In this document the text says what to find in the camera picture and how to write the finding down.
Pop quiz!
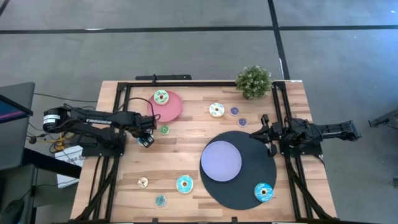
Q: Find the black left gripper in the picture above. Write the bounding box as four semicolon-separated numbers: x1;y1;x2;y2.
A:
132;112;158;149

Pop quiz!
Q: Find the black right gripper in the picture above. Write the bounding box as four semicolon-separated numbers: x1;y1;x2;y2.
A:
248;113;284;158

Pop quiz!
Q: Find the large mint donut black drizzle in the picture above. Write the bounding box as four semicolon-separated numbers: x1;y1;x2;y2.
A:
154;90;170;106

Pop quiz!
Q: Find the large white donut teal drizzle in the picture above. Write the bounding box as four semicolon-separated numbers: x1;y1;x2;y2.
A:
208;102;225;118

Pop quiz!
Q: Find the black round woven placemat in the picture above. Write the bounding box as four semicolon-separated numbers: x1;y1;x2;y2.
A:
199;130;277;211

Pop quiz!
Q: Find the pink round plate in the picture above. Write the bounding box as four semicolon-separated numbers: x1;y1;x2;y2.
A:
147;90;183;124

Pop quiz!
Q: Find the lavender round plate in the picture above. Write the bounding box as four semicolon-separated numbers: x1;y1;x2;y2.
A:
200;140;243;182

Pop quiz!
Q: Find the potted green plant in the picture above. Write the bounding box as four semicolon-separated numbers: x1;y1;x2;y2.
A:
235;64;274;101

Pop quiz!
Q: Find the white printed paper sheet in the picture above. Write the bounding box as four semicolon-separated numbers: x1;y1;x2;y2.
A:
54;144;85;189

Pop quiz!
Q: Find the black desk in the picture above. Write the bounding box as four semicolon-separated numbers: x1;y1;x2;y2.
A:
0;147;82;224

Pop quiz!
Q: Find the black stand foot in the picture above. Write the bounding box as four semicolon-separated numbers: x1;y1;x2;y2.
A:
368;108;398;128

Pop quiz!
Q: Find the computer monitor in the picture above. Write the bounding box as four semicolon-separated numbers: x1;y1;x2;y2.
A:
0;94;34;124

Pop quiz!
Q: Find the black computer mouse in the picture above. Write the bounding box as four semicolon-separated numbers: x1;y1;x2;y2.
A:
0;198;25;224

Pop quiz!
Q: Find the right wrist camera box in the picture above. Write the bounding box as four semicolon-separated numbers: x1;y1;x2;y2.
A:
272;123;285;139

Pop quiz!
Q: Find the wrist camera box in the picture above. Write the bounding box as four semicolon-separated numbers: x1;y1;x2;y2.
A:
141;114;158;130
272;123;285;139

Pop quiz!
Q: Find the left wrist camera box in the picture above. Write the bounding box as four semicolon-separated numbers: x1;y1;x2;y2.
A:
141;114;158;130

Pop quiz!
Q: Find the black mounting bracket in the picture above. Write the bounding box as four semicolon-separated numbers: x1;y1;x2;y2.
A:
135;73;193;82

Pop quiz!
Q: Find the yellow floor cable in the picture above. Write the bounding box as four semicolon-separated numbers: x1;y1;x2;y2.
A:
46;130;78;153

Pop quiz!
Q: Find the black floor cable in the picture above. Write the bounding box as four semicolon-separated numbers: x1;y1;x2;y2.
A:
33;92;99;103

